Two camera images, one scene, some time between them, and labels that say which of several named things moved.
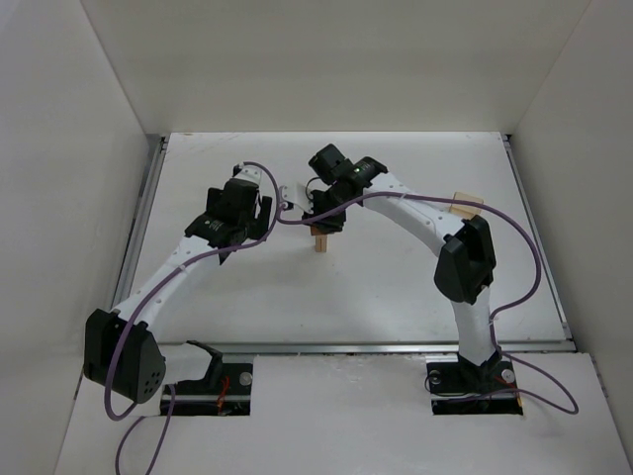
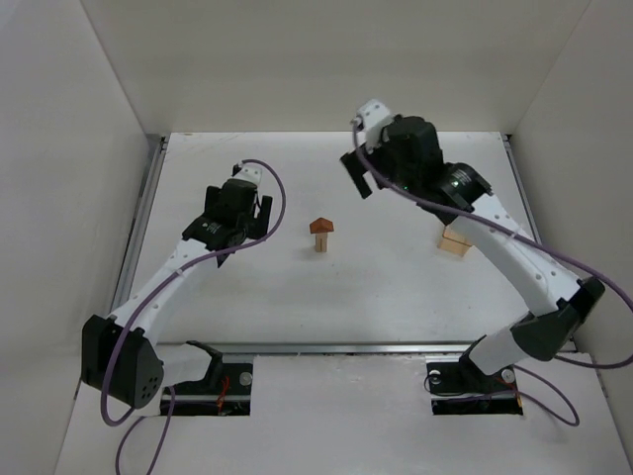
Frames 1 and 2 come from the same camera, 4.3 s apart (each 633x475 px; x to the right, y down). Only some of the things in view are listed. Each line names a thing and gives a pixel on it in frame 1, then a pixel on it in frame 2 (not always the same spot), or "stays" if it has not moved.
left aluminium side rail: [160, 151] stays
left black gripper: [267, 210] stays
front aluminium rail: [539, 345] stays
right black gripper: [326, 218] → [358, 171]
